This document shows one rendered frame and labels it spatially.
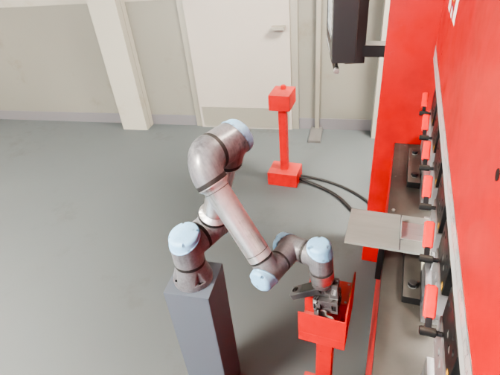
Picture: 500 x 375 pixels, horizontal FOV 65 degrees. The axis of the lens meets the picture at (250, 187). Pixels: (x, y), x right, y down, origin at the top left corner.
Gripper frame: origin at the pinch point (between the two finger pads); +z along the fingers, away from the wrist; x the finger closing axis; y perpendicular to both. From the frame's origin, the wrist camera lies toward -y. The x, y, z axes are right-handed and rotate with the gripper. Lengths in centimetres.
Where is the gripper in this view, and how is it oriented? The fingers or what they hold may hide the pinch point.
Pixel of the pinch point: (320, 319)
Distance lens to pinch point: 146.7
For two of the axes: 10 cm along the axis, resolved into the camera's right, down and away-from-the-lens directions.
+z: 1.6, 8.3, 5.4
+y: 9.3, 0.6, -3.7
